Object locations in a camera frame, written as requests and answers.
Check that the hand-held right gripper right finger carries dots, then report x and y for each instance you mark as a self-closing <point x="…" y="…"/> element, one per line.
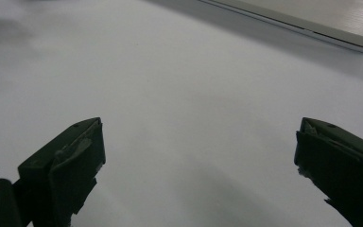
<point x="340" y="164"/>

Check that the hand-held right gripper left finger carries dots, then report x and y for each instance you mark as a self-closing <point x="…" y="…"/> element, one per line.
<point x="66" y="170"/>

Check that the silver laptop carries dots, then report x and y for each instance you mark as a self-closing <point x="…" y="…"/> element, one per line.
<point x="308" y="15"/>

